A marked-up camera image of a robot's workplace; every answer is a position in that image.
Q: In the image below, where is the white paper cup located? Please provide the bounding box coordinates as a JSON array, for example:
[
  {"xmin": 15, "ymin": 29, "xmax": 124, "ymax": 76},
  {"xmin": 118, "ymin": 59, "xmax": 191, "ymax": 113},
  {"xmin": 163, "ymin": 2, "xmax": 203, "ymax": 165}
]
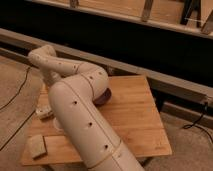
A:
[{"xmin": 53, "ymin": 118, "xmax": 63, "ymax": 131}]

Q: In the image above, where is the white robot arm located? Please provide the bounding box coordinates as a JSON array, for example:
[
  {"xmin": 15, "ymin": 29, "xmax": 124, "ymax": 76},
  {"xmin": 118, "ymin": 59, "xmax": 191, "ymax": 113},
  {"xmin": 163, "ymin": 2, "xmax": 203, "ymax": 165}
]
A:
[{"xmin": 28, "ymin": 45, "xmax": 145, "ymax": 171}]

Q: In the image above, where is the black cable at right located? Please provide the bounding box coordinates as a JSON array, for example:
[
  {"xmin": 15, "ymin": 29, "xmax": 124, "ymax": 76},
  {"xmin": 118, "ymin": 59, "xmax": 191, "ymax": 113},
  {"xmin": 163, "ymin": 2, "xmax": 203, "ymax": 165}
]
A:
[{"xmin": 181, "ymin": 101, "xmax": 213, "ymax": 145}]

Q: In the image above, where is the grey metal floor rail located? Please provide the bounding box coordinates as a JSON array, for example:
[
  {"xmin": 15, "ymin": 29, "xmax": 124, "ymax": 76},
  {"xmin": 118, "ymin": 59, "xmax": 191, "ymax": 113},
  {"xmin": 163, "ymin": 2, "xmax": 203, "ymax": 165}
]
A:
[{"xmin": 0, "ymin": 28, "xmax": 213, "ymax": 107}]

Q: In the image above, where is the white snack packet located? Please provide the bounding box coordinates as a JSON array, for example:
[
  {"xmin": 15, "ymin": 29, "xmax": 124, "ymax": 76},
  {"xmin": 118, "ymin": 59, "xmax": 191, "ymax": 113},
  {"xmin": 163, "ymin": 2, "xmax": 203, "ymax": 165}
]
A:
[{"xmin": 36, "ymin": 106, "xmax": 53, "ymax": 120}]

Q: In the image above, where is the dark brown bowl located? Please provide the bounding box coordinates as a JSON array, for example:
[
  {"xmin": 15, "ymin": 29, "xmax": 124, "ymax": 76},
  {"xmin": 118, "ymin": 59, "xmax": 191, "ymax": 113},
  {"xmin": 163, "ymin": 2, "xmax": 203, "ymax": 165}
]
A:
[{"xmin": 94, "ymin": 88, "xmax": 111, "ymax": 105}]

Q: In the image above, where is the black floor cable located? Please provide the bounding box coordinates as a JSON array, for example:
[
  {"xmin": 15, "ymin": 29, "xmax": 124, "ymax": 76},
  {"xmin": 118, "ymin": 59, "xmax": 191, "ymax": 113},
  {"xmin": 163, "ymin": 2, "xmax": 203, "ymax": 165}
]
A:
[{"xmin": 0, "ymin": 65, "xmax": 36, "ymax": 152}]

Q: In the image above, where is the beige sponge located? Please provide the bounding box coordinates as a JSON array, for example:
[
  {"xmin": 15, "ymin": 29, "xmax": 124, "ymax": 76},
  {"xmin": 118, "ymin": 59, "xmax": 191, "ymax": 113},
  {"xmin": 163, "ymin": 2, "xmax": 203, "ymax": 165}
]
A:
[{"xmin": 28, "ymin": 134, "xmax": 47, "ymax": 159}]

